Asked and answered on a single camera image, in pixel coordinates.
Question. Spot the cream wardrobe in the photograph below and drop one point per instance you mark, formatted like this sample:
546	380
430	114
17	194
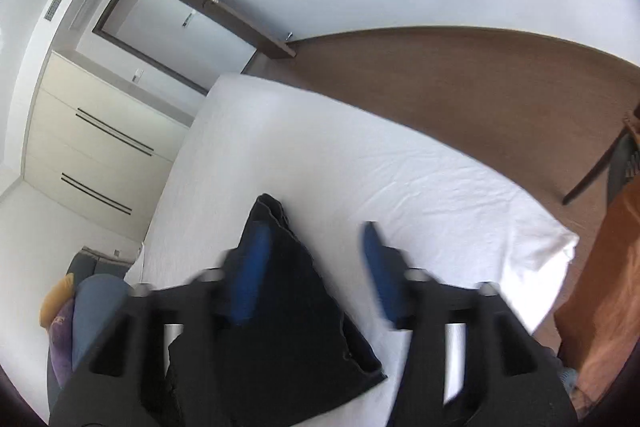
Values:
75	147

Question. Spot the orange curtain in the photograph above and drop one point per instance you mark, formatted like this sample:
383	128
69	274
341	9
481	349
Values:
605	282

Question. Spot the white wall control panel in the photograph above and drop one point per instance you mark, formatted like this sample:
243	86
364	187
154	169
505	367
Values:
188	19

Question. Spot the brown wooden door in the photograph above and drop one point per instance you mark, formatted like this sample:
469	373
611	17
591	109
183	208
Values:
240	24

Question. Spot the yellow pillow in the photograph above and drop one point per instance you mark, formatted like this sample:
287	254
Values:
55	302

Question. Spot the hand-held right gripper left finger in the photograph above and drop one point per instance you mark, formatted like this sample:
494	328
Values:
250	272

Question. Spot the wooden chair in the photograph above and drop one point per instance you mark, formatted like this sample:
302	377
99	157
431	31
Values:
595	172

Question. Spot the rolled blue duvet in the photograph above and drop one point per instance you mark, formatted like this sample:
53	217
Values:
95	307

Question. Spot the dark grey headboard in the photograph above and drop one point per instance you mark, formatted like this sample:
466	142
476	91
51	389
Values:
100	267

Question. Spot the bed with white sheet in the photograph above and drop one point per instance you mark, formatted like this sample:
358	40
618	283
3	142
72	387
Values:
350	167

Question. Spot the small white wall switch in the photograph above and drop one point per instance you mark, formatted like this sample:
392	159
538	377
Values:
138	76

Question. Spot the purple pillow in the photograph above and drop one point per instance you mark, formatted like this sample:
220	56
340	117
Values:
62	347

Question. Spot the black denim pants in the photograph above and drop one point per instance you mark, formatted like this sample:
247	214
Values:
300	332

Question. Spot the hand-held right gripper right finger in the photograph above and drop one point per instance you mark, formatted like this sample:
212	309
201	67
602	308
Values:
380	267

